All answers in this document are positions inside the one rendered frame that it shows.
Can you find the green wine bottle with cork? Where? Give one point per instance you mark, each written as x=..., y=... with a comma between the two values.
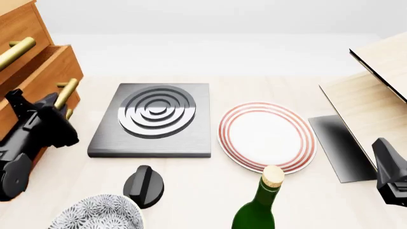
x=254, y=214

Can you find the round black stove knob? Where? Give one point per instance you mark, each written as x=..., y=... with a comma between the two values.
x=143, y=186

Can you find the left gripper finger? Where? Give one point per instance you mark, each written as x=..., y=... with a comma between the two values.
x=47, y=102
x=16, y=100

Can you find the patterned grey white bowl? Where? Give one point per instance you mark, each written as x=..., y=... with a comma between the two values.
x=98, y=212

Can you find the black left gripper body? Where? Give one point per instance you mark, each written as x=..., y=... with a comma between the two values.
x=52, y=128

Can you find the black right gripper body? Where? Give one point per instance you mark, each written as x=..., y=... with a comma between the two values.
x=392, y=194

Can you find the wooden cabinet with drawers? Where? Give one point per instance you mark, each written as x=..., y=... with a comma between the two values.
x=19, y=9

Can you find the pale wooden shelf unit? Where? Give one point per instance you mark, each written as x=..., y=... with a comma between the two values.
x=365, y=105

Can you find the white plate with red rings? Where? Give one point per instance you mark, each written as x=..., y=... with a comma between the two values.
x=265, y=138

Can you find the flat black stove plate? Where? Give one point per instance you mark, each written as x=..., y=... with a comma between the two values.
x=152, y=140

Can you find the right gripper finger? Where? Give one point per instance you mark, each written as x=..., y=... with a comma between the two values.
x=386, y=162

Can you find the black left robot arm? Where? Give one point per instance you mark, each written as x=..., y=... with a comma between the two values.
x=14, y=174

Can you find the wooden drawer pulled slightly out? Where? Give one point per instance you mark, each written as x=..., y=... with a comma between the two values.
x=60, y=64

